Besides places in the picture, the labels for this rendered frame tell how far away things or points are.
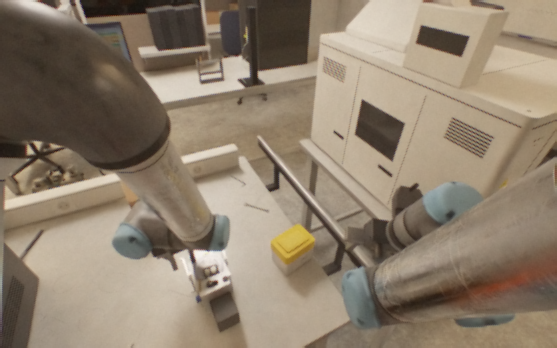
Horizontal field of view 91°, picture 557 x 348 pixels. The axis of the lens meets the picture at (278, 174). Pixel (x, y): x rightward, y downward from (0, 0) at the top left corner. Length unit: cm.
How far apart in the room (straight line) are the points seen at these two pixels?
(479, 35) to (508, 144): 27
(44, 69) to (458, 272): 33
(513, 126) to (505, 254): 67
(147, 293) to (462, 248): 90
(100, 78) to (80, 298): 89
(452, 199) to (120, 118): 42
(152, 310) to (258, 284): 32
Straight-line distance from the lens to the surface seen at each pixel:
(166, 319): 95
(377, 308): 40
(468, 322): 48
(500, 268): 22
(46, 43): 28
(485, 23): 88
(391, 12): 134
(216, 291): 83
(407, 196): 61
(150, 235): 61
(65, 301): 111
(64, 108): 27
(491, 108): 87
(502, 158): 89
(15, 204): 139
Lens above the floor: 172
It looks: 39 degrees down
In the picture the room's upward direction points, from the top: 1 degrees clockwise
